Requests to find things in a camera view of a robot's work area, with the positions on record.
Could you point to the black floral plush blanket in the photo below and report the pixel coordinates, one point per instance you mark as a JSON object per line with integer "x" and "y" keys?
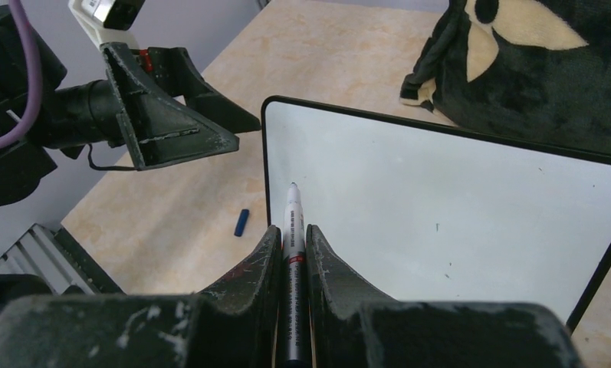
{"x": 529, "y": 70}

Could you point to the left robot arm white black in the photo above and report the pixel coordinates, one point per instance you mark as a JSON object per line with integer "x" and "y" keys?
{"x": 36, "y": 114}

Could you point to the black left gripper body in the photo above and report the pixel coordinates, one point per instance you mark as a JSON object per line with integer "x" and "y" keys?
{"x": 154, "y": 126}

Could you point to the white marker pen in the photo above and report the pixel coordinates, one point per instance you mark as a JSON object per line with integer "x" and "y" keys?
{"x": 293, "y": 341}

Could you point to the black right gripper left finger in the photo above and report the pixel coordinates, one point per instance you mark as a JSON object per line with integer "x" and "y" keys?
{"x": 230, "y": 323}

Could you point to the small black-framed whiteboard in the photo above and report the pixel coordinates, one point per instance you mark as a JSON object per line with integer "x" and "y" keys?
{"x": 427, "y": 212}

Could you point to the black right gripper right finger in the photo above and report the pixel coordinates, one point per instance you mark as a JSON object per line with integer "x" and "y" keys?
{"x": 357, "y": 325}

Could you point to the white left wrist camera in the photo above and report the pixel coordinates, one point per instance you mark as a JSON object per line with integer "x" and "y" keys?
{"x": 106, "y": 21}

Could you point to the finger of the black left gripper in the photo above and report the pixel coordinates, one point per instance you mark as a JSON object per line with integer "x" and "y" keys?
{"x": 178, "y": 76}
{"x": 209, "y": 139}

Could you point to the blue marker cap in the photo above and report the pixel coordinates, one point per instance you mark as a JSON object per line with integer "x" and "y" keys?
{"x": 241, "y": 222}

